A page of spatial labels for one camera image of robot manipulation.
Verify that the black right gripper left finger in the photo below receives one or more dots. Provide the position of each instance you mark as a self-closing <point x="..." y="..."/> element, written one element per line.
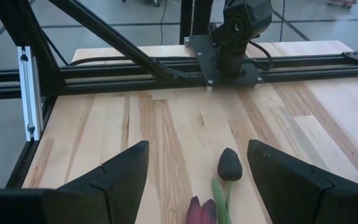
<point x="117" y="193"/>

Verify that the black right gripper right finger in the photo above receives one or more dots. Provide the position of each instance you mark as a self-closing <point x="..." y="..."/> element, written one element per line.
<point x="291" y="193"/>

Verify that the black artificial tulip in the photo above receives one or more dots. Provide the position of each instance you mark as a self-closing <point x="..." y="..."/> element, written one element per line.
<point x="229" y="165"/>

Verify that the maroon artificial tulip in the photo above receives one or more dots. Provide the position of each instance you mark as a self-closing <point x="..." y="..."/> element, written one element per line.
<point x="200" y="213"/>

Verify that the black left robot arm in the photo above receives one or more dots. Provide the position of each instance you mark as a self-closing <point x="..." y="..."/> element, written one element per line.
<point x="244" y="18"/>

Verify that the silver aluminium profile bar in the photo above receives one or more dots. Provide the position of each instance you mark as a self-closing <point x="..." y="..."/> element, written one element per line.
<point x="30" y="93"/>

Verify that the black metal table frame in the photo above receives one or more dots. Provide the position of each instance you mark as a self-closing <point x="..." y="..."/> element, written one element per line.
<point x="110" y="32"/>

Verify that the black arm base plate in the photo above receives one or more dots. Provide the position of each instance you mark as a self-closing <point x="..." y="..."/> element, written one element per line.
<point x="204" y="53"/>

